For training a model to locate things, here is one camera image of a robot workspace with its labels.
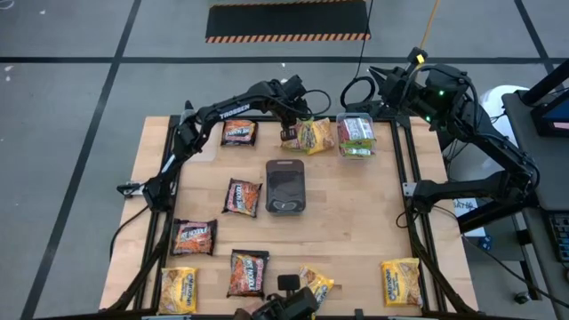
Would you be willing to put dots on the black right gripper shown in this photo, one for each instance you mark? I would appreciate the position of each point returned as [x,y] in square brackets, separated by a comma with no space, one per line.
[406,86]

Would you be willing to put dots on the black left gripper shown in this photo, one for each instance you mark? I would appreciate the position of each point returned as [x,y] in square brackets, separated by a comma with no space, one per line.
[291,113]

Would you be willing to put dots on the clear plastic bin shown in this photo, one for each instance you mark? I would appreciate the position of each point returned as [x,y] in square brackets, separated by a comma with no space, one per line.
[355,114]
[209,146]

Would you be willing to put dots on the yellow creamy chicken ramen pack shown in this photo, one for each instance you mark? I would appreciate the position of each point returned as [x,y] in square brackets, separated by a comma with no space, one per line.
[320,282]
[178,291]
[400,282]

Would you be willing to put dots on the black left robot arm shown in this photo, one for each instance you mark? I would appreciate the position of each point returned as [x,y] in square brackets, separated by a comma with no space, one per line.
[234,111]

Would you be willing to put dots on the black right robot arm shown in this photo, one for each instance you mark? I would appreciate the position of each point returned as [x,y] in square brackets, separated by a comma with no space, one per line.
[489,146]

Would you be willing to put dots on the black perforated computer case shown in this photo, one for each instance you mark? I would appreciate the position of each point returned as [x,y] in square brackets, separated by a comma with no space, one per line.
[364,109]

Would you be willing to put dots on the yellow tape tag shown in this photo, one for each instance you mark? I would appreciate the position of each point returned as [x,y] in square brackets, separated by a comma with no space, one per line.
[419,58]

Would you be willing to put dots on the black fire noodle pack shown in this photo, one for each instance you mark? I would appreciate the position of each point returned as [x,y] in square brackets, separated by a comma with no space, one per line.
[240,132]
[242,197]
[194,237]
[247,274]

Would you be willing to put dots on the dark grey plastic bin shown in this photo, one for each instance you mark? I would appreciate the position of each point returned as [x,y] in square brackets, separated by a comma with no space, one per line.
[285,186]

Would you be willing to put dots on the black hazard-striped floor mat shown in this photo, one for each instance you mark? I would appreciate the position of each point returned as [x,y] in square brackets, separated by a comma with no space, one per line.
[289,20]

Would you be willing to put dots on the white plastic bag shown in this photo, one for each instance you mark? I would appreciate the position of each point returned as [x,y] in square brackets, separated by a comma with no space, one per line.
[509,100]

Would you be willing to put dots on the white paper sheet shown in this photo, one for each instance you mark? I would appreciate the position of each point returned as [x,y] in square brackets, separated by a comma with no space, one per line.
[464,205]

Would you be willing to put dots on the black support beam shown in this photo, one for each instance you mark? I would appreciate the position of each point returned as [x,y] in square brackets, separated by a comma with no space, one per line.
[547,80]

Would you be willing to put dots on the grey side desk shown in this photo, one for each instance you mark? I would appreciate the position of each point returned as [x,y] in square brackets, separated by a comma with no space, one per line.
[538,146]

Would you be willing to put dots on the black desk crossbar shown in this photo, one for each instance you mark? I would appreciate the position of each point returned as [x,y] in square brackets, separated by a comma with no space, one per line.
[480,218]

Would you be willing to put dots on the black-framed monitor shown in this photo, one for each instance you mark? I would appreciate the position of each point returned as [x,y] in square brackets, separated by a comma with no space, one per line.
[555,117]

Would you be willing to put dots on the small blue object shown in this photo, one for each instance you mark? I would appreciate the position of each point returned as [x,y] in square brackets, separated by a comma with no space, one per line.
[486,243]

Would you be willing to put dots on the black keyboard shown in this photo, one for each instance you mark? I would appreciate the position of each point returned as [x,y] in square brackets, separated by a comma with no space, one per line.
[561,237]

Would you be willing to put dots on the black caster wheel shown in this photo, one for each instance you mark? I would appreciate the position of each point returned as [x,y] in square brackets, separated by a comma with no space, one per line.
[521,298]

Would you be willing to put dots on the black aluminium table frame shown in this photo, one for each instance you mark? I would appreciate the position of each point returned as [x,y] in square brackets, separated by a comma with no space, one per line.
[265,118]

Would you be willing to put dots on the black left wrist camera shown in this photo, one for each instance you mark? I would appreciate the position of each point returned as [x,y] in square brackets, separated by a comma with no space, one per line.
[297,85]

